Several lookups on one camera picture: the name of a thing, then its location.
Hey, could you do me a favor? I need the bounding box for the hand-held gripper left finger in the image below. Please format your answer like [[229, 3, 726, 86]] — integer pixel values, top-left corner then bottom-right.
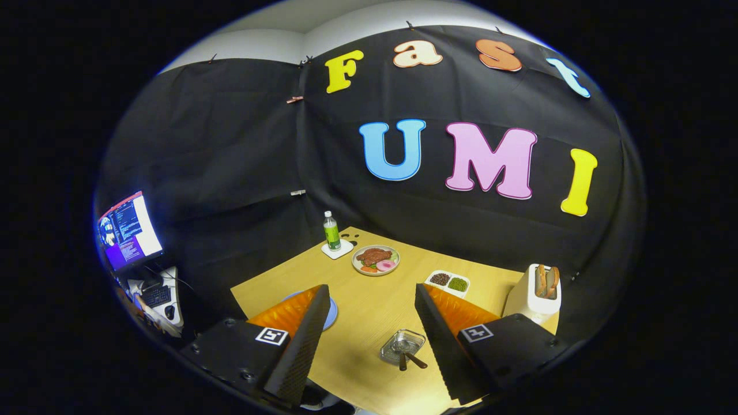
[[181, 284, 333, 407]]

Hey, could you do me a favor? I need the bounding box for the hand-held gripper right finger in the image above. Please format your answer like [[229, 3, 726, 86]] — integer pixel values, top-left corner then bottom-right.
[[414, 282, 569, 406]]

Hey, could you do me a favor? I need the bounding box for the wooden handle metal fork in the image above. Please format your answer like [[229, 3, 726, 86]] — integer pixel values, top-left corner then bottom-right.
[[405, 341, 429, 370]]

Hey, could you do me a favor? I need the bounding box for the blue round plate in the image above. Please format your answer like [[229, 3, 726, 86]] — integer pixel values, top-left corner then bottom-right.
[[282, 290, 339, 332]]

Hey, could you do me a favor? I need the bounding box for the white divided dish with beans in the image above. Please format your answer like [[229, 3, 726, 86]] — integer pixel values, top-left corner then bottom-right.
[[424, 270, 471, 299]]

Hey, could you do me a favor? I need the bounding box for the white toaster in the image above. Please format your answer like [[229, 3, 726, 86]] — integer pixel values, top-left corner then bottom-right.
[[502, 263, 562, 327]]

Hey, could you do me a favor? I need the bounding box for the white square coaster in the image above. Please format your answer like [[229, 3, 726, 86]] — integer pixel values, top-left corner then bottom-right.
[[321, 239, 355, 261]]

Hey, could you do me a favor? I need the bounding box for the plate of meat and vegetables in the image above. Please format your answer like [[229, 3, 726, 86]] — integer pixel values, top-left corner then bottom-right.
[[351, 244, 401, 277]]

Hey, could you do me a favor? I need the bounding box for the green label plastic bottle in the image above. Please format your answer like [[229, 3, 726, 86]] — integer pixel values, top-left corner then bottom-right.
[[323, 210, 342, 252]]

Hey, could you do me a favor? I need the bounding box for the white side desk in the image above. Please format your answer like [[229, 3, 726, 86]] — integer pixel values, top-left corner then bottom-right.
[[126, 266, 185, 338]]

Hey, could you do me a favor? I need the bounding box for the black keyboard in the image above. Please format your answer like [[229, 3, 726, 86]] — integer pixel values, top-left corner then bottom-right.
[[141, 285, 172, 308]]

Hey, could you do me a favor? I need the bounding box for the computer monitor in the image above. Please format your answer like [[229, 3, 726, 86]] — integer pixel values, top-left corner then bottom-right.
[[95, 191, 164, 273]]

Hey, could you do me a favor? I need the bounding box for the metal wire basket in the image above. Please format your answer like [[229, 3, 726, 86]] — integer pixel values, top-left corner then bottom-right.
[[379, 329, 427, 365]]

